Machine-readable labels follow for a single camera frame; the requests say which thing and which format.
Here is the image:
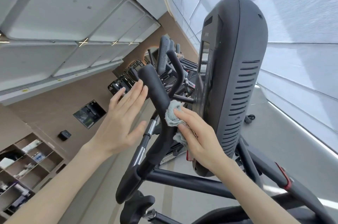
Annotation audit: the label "white folded towels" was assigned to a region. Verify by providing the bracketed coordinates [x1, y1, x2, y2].
[21, 139, 43, 153]

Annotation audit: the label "person's right hand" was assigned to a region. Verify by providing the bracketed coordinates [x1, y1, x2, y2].
[173, 107, 228, 172]

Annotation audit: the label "black wire basket rack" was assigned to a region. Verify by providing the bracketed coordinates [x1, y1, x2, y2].
[124, 59, 149, 74]

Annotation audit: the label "person's left hand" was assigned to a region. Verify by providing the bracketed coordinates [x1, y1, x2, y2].
[90, 79, 149, 157]

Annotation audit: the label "grey-blue cleaning cloth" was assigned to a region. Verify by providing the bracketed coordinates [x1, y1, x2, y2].
[163, 100, 188, 150]

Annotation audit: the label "black adjustment knob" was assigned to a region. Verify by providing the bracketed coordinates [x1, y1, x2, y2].
[120, 190, 156, 224]

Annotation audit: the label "person's left forearm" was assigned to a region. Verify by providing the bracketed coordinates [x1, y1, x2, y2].
[0, 141, 114, 224]

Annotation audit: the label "person's right forearm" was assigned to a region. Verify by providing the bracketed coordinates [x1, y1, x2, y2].
[211, 157, 303, 224]

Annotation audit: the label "black curved fixed handlebar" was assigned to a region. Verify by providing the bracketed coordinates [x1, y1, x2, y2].
[166, 49, 194, 103]

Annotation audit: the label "wooden cubby wall shelf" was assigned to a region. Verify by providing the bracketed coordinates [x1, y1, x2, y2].
[0, 132, 65, 217]

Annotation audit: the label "dark wall screen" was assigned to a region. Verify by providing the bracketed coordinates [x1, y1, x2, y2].
[73, 99, 107, 129]

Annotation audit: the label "row of exercise machines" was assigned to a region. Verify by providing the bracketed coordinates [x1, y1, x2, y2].
[147, 35, 199, 92]

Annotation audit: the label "red frame collar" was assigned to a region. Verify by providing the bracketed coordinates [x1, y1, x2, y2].
[274, 162, 292, 190]

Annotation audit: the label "black foam machine handle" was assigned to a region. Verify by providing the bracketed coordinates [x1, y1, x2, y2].
[115, 64, 173, 205]

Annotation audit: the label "dark grey machine console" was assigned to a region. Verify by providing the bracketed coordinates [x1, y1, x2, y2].
[191, 0, 269, 177]

